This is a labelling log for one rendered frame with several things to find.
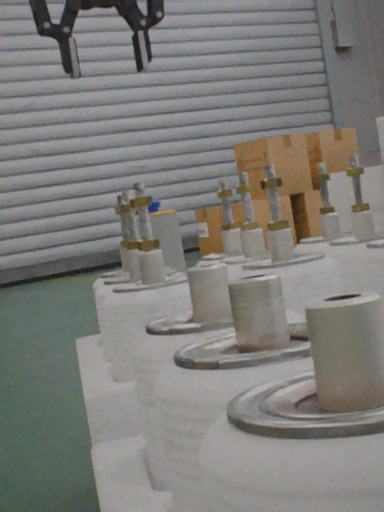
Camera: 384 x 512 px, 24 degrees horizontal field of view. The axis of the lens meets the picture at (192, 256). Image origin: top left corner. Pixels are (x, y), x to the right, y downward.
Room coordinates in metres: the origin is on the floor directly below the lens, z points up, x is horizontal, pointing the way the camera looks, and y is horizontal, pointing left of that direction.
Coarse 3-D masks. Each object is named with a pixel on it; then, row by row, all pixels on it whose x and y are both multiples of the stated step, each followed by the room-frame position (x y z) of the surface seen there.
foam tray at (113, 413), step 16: (96, 336) 1.09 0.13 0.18; (80, 352) 0.98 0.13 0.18; (96, 352) 0.96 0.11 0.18; (80, 368) 0.88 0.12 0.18; (96, 368) 0.85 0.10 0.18; (112, 368) 0.85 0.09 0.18; (96, 384) 0.77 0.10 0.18; (112, 384) 0.75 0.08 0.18; (128, 384) 0.74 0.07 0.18; (96, 400) 0.73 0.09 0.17; (112, 400) 0.73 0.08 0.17; (128, 400) 0.73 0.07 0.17; (96, 416) 0.73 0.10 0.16; (112, 416) 0.73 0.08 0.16; (128, 416) 0.73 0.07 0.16; (96, 432) 0.73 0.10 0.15; (112, 432) 0.73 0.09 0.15; (128, 432) 0.73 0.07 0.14
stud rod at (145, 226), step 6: (138, 186) 0.81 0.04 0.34; (138, 192) 0.81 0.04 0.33; (144, 192) 0.81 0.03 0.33; (138, 210) 0.81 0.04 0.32; (144, 210) 0.81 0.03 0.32; (138, 216) 0.81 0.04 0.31; (144, 216) 0.81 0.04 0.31; (144, 222) 0.81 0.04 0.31; (150, 222) 0.81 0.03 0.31; (144, 228) 0.81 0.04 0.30; (150, 228) 0.81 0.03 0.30; (144, 234) 0.81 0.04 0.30; (150, 234) 0.81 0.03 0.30; (144, 240) 0.81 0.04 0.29; (144, 252) 0.81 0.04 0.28
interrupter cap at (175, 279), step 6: (168, 276) 0.84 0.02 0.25; (174, 276) 0.84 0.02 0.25; (180, 276) 0.82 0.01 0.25; (186, 276) 0.82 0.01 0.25; (132, 282) 0.84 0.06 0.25; (138, 282) 0.83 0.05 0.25; (162, 282) 0.78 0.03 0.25; (168, 282) 0.78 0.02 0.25; (174, 282) 0.78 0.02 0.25; (180, 282) 0.78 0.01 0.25; (114, 288) 0.80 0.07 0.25; (120, 288) 0.79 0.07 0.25; (126, 288) 0.78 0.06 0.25; (132, 288) 0.78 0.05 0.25; (138, 288) 0.78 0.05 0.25; (144, 288) 0.77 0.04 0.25; (150, 288) 0.77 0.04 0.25
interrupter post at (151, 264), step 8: (144, 256) 0.80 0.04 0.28; (152, 256) 0.80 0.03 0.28; (160, 256) 0.81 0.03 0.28; (144, 264) 0.80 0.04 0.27; (152, 264) 0.80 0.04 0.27; (160, 264) 0.80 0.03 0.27; (144, 272) 0.80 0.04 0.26; (152, 272) 0.80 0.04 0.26; (160, 272) 0.80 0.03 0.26; (144, 280) 0.80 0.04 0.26; (152, 280) 0.80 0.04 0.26; (160, 280) 0.80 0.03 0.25
